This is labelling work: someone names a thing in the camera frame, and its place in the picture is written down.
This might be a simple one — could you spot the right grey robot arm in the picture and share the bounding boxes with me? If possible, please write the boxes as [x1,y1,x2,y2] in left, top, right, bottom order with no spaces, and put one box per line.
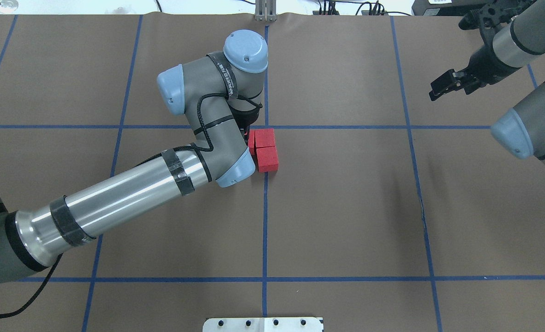
[429,0,545,165]

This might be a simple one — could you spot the black cables at table back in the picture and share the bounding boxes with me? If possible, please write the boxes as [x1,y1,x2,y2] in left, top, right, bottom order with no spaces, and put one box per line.
[313,0,411,17]

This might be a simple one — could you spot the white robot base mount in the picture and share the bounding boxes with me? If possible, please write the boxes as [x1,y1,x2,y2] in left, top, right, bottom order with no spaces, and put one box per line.
[202,317,324,332]

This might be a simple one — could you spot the black equipment at table back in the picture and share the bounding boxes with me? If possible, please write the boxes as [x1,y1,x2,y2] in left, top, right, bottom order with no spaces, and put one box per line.
[412,0,492,17]

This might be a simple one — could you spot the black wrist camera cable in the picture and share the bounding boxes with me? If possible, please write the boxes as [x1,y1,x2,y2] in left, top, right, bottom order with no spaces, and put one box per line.
[0,92,264,320]

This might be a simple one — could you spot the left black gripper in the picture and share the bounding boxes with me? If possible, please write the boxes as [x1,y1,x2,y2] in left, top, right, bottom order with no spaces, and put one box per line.
[234,97,263,136]

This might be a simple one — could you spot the aluminium camera post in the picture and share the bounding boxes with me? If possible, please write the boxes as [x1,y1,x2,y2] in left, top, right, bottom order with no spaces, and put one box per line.
[253,0,278,23]

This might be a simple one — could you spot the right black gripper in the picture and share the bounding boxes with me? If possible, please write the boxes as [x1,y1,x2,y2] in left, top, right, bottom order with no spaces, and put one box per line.
[429,0,522,101]

